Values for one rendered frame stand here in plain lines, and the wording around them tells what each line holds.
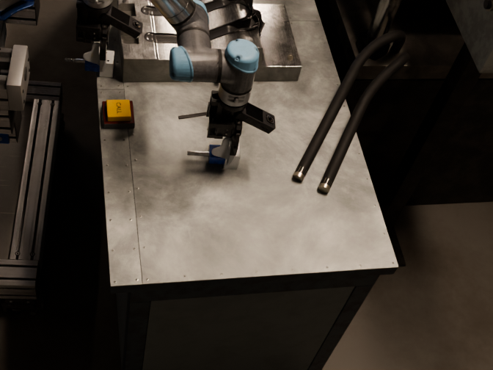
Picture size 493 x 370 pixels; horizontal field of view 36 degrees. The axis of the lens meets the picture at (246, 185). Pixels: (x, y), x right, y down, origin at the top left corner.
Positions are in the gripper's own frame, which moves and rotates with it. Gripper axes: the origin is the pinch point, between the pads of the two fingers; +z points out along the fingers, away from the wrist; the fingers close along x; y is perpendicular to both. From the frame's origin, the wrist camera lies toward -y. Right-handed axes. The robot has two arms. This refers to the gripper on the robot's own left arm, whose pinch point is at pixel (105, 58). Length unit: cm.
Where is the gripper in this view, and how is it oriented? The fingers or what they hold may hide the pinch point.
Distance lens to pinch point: 210.7
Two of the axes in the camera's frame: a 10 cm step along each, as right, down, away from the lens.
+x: 0.2, 8.1, -5.9
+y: -9.9, -0.8, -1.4
